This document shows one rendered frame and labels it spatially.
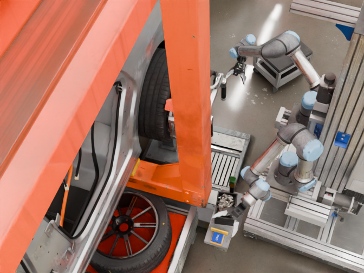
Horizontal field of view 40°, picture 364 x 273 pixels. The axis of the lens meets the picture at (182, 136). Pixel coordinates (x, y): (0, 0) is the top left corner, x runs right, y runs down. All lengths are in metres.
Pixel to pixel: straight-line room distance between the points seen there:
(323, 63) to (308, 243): 1.98
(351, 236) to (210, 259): 1.06
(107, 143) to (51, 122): 2.03
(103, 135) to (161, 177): 0.48
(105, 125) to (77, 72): 2.02
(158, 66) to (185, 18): 1.33
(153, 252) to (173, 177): 0.52
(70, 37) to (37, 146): 0.30
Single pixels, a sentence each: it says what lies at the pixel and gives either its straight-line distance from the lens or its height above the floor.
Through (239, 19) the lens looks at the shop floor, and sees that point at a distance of 5.37.
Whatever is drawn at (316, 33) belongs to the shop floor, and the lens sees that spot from 5.30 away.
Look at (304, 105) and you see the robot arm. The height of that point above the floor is 1.01.
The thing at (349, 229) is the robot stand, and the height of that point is 0.21.
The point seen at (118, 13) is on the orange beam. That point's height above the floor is 2.73.
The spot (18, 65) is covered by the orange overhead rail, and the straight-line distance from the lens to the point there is 0.98.
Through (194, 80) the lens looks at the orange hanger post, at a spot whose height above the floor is 1.89.
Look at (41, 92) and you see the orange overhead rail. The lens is 0.92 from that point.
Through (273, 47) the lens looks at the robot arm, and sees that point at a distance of 3.36.
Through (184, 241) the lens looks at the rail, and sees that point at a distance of 3.53.
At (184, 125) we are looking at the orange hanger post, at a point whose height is 1.49.
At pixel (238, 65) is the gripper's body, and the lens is 3.71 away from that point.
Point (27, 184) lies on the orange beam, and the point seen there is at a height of 2.73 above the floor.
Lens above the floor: 3.67
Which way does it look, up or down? 56 degrees down
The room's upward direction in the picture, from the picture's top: 6 degrees counter-clockwise
